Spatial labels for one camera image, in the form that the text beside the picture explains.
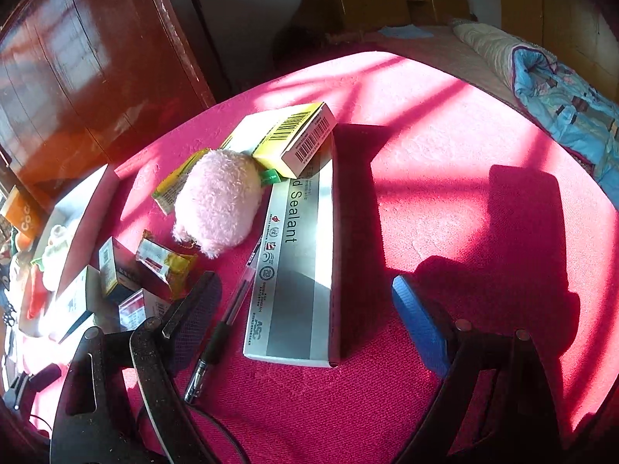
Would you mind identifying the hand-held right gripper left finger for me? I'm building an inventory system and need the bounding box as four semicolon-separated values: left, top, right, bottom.
50;271;228;464

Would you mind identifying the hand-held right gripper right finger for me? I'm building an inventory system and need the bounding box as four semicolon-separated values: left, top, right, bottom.
392;275;566;464

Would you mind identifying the long grey sealant box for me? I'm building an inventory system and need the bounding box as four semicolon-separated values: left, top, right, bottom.
243;145;342;368

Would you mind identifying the pink plush toy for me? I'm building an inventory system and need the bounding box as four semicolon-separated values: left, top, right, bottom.
173;149;281;258

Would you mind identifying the yellow tissue pack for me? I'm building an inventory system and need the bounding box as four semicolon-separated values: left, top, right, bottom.
151;149;214;216

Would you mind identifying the white storage box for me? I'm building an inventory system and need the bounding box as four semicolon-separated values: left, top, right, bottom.
10;163;121;344

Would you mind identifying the white yellow barcode box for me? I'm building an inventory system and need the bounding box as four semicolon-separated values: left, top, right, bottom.
220;101;337;179

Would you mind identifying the black pen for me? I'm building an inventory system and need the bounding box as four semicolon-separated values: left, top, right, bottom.
184;237;264;404

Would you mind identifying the small white red box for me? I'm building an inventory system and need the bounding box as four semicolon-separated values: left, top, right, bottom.
118;288;172;333

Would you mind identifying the yellow snack packet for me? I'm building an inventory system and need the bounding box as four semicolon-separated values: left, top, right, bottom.
135;229;199;300

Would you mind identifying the white grey box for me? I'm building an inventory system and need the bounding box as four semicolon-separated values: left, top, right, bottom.
48;266;121;344

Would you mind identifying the orange box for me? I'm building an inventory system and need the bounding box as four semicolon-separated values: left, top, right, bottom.
0;186;49;247

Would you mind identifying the blue printed blanket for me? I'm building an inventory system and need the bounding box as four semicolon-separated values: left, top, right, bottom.
513;43;619;194

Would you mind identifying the brown bed sheet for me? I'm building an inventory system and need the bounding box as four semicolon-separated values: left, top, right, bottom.
333;26;523;107

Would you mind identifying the red wooden wardrobe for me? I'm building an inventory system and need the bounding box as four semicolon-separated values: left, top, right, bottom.
0;0;233;204

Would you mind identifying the beige quilt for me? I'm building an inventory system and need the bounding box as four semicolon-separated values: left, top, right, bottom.
452;22;542;83

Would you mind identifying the light blue cloth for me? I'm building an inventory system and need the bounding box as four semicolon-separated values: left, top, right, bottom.
377;24;436;40

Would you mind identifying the wooden bed headboard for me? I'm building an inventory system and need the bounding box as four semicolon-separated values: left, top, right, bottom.
273;0;477;71

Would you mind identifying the brown wooden closet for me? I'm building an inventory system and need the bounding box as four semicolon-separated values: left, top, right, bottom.
498;0;619;73

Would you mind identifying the black cable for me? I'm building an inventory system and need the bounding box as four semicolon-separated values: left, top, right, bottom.
135;403;252;464

